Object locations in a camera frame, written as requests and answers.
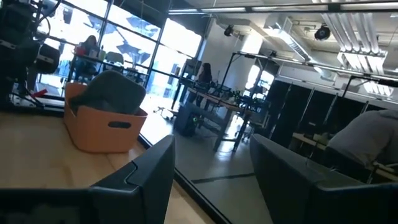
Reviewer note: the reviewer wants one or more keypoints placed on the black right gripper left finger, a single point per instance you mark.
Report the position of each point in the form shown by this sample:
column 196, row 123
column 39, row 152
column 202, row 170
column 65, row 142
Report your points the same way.
column 149, row 174

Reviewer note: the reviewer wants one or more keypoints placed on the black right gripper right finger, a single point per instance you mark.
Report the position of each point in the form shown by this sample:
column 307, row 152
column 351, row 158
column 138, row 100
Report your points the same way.
column 289, row 186

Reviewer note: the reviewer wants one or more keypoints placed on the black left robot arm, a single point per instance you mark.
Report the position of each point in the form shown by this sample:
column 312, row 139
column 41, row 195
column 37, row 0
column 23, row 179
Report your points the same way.
column 18, row 46

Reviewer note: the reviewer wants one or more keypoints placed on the black bag on floor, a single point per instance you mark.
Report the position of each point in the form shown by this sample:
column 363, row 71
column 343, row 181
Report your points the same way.
column 186, row 121

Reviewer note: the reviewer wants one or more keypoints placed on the orange plastic bin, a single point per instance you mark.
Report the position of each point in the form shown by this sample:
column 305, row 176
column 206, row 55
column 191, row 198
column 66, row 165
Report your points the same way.
column 93, row 133

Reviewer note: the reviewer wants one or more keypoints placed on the black partition curtain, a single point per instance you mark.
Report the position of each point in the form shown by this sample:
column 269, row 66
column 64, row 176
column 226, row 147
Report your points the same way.
column 311, row 115

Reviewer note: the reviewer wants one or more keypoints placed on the seated person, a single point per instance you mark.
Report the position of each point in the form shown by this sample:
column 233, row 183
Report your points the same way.
column 367, row 137

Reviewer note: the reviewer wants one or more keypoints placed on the wooden workbench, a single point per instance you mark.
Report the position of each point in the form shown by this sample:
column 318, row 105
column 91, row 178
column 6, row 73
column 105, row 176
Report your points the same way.
column 224, row 105

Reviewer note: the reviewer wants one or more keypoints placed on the standing person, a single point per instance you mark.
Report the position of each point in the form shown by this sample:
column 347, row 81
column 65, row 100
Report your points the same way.
column 205, row 77

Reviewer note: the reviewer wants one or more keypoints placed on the black office chair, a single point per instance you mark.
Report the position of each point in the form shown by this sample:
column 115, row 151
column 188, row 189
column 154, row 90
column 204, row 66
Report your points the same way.
column 114, row 59

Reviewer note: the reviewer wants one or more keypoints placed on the small red object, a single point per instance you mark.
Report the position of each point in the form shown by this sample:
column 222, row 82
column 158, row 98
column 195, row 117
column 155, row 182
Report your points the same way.
column 39, row 93

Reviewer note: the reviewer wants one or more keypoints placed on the person at laptop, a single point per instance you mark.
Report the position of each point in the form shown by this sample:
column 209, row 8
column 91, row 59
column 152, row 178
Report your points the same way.
column 88, row 46

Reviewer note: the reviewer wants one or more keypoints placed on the black ceiling spot lamp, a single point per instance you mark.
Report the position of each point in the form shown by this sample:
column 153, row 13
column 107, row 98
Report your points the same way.
column 322, row 32
column 228, row 30

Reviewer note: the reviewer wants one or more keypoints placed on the long strip light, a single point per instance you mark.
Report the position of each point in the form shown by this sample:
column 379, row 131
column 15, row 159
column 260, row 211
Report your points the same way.
column 280, row 8

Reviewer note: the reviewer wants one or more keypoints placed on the black desk rail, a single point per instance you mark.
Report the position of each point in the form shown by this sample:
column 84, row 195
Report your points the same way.
column 124, row 67

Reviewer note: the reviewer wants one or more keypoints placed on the black overhead frame bar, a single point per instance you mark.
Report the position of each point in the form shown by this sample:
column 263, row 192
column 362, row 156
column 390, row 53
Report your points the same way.
column 295, row 62

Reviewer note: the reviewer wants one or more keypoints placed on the white ceiling air duct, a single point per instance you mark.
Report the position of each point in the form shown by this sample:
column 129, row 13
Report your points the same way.
column 286, row 37

